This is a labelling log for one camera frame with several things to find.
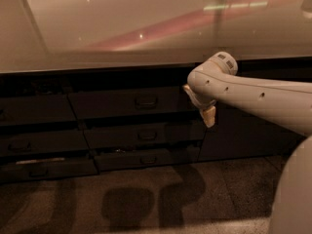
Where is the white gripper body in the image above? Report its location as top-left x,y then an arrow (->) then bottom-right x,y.
189,91 -> 216,110

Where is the dark drawer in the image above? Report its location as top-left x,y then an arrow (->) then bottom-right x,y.
0,130 -> 88,157
84,120 -> 206,149
95,145 -> 200,172
0,157 -> 98,183
68,87 -> 194,119
0,95 -> 75,126

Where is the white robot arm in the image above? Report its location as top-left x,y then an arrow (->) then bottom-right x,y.
183,52 -> 312,234

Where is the dark cabinet door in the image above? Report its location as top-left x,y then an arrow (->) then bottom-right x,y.
188,67 -> 312,161

